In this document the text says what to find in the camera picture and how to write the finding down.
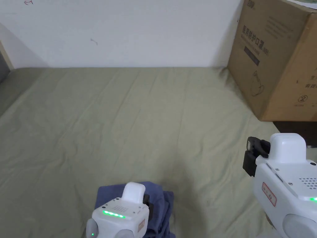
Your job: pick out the bed with pale green sheet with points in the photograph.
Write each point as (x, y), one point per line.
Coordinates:
(123, 119)

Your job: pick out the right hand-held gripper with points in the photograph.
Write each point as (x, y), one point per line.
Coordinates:
(284, 183)

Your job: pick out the brown cardboard carton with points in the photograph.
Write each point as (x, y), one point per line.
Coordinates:
(275, 62)

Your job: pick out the dark blue shirt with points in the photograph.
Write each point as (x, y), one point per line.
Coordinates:
(161, 210)

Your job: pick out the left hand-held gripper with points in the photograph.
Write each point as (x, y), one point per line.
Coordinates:
(118, 213)

